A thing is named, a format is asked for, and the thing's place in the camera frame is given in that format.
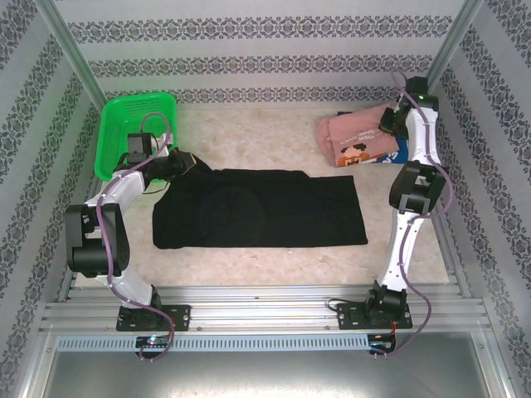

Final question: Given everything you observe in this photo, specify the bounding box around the black t-shirt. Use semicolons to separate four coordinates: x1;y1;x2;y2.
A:
151;155;369;250

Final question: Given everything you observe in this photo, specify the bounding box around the green plastic basket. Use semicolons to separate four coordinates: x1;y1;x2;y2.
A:
93;91;180;182

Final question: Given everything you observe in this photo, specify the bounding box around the blue t-shirt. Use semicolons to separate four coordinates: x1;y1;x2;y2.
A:
371;134;412;165

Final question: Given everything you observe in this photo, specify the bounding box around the pink t-shirt with pixel print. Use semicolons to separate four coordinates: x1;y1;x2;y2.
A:
314;104;402;168

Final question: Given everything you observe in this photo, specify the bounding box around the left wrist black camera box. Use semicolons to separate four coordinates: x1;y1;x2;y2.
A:
126;132;153;164

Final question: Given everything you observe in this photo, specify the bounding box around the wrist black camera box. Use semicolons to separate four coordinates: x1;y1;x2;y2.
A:
378;106;400;134
126;132;153;164

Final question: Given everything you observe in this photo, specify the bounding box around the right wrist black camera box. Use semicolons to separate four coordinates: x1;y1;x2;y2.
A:
378;106;400;134

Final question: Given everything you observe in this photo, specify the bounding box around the aluminium corner post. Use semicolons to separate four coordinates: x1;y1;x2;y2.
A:
425;0;485;93
35;0;110;109

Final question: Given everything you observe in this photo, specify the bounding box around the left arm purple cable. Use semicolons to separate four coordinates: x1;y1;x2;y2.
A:
95;112;178;362

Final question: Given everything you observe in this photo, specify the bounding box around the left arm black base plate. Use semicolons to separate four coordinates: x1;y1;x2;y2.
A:
115;304;192;332

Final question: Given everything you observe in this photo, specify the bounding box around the aluminium rail frame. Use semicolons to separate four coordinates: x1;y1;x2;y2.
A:
39;284;489;333

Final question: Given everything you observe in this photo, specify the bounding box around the slotted grey cable duct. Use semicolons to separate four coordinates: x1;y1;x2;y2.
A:
56;333;371;352

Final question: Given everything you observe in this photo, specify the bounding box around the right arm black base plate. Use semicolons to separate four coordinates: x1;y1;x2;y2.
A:
335;301;414;331

